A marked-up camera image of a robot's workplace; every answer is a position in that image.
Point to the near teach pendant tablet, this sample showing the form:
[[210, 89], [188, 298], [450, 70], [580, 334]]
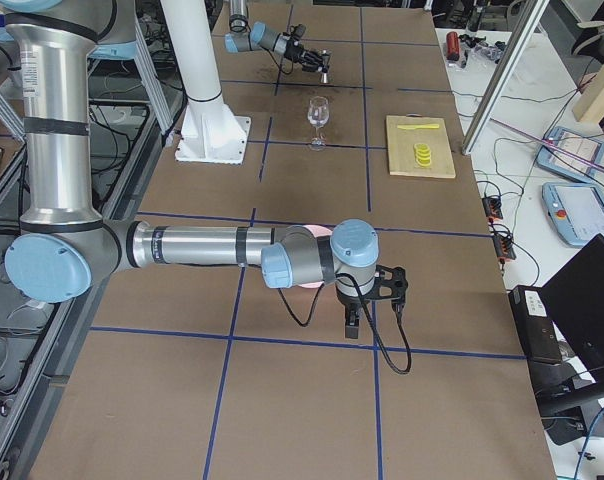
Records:
[[576, 210]]

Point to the teach pendant tablet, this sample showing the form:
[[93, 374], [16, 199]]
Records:
[[566, 166], [576, 210]]

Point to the pink bowl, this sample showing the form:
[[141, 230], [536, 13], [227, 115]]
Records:
[[317, 231]]

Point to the far teach pendant tablet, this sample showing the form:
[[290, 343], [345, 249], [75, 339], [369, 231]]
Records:
[[566, 166]]

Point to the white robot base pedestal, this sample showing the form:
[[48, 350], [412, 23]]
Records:
[[210, 132]]

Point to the clear plastic bag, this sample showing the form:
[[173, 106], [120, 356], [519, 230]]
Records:
[[478, 49]]

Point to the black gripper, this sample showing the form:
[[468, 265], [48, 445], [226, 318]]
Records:
[[294, 51], [350, 303]]

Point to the clear wine glass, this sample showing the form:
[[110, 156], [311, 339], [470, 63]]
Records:
[[318, 115]]

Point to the red cylinder bottle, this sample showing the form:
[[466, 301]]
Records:
[[453, 49]]

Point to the aluminium frame post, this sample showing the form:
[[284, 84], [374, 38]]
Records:
[[524, 29]]

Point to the yellow plastic knife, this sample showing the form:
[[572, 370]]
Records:
[[413, 127]]

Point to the wooden cutting board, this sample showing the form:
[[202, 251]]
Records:
[[400, 148]]

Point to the metal rod green tip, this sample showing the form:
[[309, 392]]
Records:
[[566, 153]]

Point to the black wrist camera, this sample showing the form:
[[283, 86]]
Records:
[[391, 285]]

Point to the steel double jigger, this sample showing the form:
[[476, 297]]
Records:
[[325, 66]]

